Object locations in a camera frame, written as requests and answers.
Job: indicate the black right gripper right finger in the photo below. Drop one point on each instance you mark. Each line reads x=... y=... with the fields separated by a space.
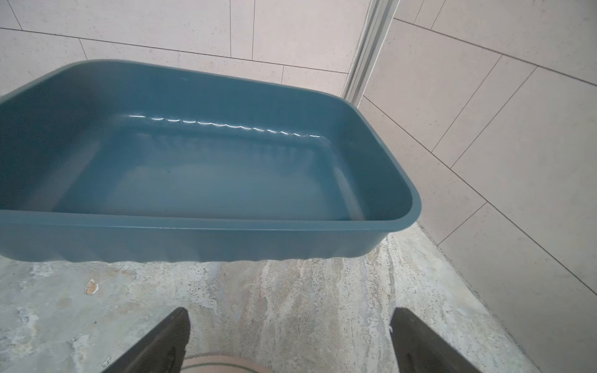
x=419 y=349

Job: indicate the pink unicorn round coaster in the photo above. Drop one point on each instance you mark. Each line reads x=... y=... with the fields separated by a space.
x=221 y=363

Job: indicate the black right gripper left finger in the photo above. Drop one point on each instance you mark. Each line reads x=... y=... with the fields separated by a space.
x=161 y=350

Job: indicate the teal plastic storage box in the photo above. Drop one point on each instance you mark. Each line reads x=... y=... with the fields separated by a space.
x=114 y=161

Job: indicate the aluminium corner frame post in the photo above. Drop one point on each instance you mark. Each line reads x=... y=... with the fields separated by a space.
x=374 y=32

